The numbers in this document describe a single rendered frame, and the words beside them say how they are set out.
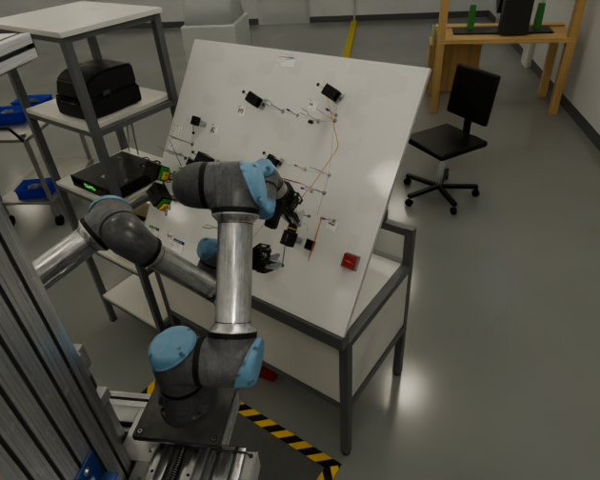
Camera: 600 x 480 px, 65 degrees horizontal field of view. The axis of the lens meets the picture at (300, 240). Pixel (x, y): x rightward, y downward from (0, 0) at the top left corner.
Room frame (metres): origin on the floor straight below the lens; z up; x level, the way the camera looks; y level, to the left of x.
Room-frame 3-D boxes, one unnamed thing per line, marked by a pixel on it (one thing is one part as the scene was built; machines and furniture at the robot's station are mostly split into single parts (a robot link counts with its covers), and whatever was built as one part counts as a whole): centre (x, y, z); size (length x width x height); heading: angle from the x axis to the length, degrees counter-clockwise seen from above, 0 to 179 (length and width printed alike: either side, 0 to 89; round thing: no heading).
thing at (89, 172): (2.23, 0.92, 1.09); 0.35 x 0.33 x 0.07; 52
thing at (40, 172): (3.92, 2.28, 0.48); 0.99 x 0.58 x 0.96; 169
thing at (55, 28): (2.31, 0.93, 0.92); 0.60 x 0.50 x 1.85; 52
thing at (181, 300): (1.76, 0.53, 0.60); 0.55 x 0.02 x 0.39; 52
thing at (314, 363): (1.43, 0.09, 0.60); 0.55 x 0.03 x 0.39; 52
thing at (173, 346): (0.76, 0.31, 1.33); 0.13 x 0.12 x 0.14; 82
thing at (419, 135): (3.56, -1.26, 0.53); 0.67 x 0.67 x 1.05
